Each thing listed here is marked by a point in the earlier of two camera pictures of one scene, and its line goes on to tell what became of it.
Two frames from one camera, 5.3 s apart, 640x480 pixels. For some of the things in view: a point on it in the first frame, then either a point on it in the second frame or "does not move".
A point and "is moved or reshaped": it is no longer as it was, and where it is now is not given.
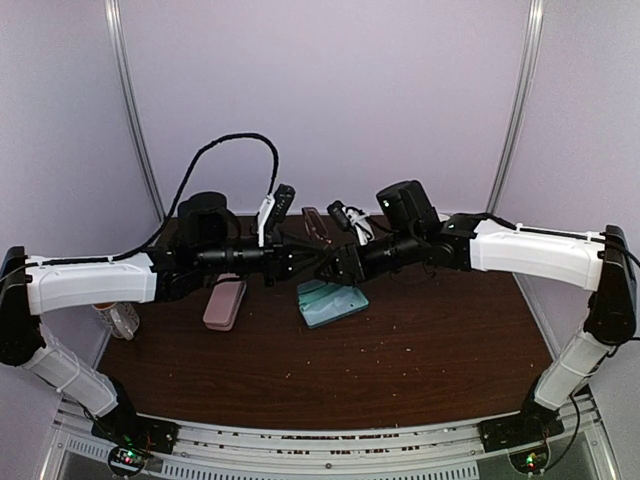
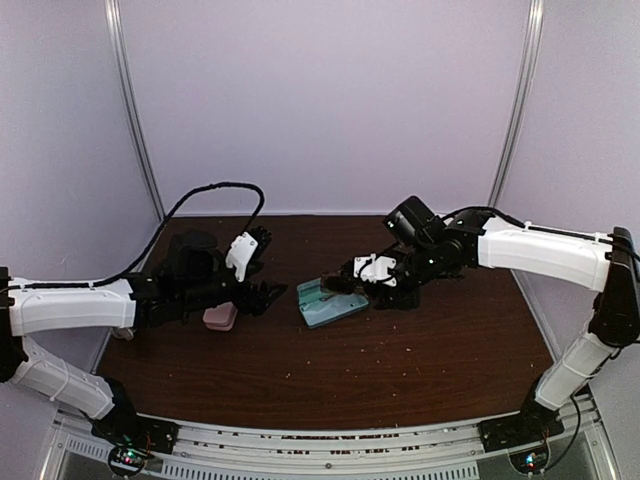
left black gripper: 277,259 -> 246,305
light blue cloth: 321,303 does not move
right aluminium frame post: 522,101 does not move
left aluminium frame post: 114,22 does not move
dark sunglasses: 315,225 is moved or reshaped
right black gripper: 344,254 -> 388,298
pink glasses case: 224,301 does not move
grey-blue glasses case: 320,302 does not move
